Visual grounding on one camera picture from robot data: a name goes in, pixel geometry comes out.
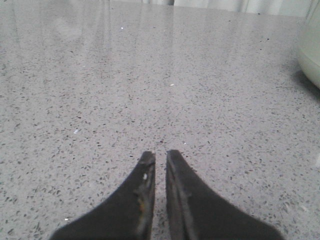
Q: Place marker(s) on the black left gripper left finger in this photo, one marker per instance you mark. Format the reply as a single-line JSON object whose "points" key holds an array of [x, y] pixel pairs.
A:
{"points": [[127, 214]]}

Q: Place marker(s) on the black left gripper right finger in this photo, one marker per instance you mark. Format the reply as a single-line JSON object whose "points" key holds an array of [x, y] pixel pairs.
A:
{"points": [[196, 212]]}

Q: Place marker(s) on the pale green electric pot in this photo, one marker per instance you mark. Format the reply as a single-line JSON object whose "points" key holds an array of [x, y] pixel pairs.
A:
{"points": [[308, 50]]}

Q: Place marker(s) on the white curtain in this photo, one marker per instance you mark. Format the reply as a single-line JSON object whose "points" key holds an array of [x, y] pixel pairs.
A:
{"points": [[293, 8]]}

